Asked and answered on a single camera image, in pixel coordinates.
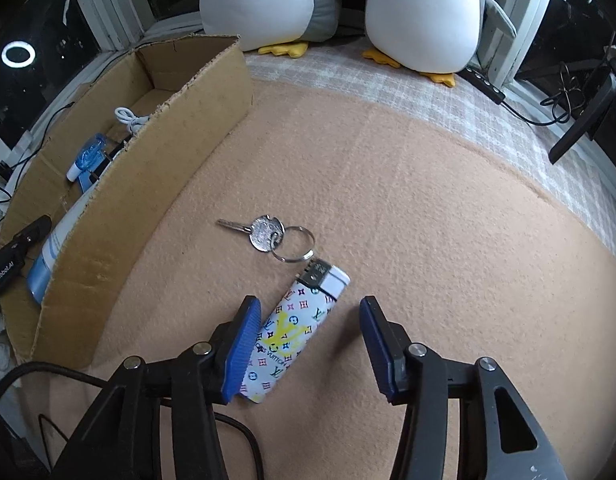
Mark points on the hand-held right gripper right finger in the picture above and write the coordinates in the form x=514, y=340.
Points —
x=375, y=355

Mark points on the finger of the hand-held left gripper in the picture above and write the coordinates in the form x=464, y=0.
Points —
x=33, y=230

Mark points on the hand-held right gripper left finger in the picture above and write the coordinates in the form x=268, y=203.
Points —
x=240, y=355

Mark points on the white sunscreen bottle blue cap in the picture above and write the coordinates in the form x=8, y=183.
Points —
x=53, y=245

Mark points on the white patterned lighter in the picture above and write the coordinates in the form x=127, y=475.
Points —
x=288, y=330

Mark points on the cardboard box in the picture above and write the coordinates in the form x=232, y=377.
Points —
x=188, y=125

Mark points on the black plug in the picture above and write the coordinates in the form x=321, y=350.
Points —
x=4, y=169

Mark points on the blue phone stand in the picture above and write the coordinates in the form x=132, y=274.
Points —
x=90, y=155

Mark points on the grey plaid cloth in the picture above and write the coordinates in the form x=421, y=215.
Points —
x=537, y=150

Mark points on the black inline remote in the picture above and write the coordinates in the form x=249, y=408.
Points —
x=482, y=85

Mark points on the black tripod stand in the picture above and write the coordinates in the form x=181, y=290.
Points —
x=577, y=132

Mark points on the large penguin plush toy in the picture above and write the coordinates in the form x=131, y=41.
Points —
x=258, y=5

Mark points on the small penguin plush toy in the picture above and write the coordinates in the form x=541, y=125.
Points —
x=422, y=20

